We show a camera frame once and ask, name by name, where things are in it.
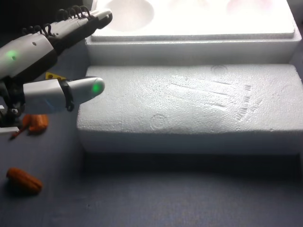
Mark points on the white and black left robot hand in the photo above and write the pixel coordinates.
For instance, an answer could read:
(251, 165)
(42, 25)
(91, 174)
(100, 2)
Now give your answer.
(30, 52)

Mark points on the white styrofoam block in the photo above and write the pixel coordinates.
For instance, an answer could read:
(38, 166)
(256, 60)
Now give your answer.
(189, 106)

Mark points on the white styrofoam tray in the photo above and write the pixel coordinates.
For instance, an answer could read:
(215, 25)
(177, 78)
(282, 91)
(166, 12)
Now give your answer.
(189, 49)

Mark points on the yellow toy cheese wedge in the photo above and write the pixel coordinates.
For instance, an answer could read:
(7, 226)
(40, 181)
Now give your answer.
(53, 76)

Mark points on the orange toy chicken drumstick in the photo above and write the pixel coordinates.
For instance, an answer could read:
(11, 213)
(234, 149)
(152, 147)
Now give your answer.
(38, 124)

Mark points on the orange toy bread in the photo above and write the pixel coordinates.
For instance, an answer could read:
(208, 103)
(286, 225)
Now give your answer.
(23, 180)

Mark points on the grey table cloth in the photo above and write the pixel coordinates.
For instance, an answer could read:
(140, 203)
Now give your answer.
(142, 189)

